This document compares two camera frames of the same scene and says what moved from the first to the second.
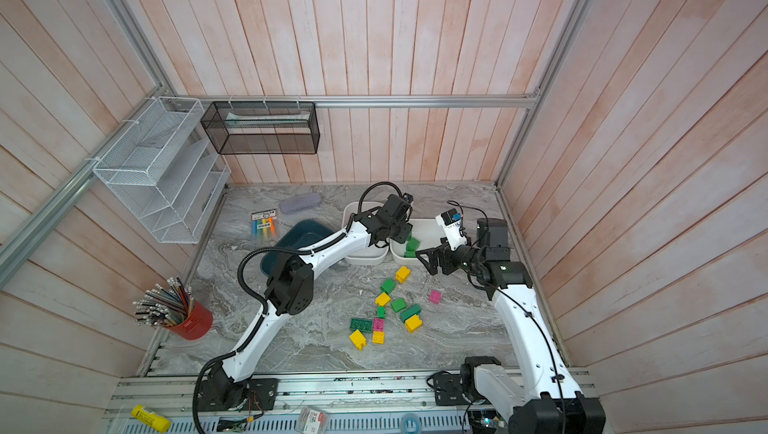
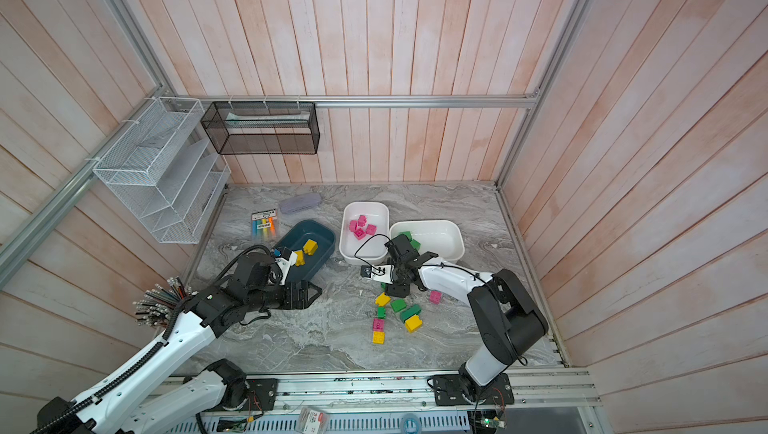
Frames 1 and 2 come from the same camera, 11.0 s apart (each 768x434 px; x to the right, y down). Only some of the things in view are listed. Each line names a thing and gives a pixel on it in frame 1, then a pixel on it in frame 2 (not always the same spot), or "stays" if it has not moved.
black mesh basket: x=263 y=127 stays
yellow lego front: x=358 y=339 to x=310 y=247
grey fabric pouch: x=299 y=202 stays
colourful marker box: x=264 y=224 stays
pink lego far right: x=435 y=296 stays
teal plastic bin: x=297 y=236 stays
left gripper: x=404 y=233 to x=291 y=289
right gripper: x=434 y=252 to x=395 y=288
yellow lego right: x=413 y=323 stays
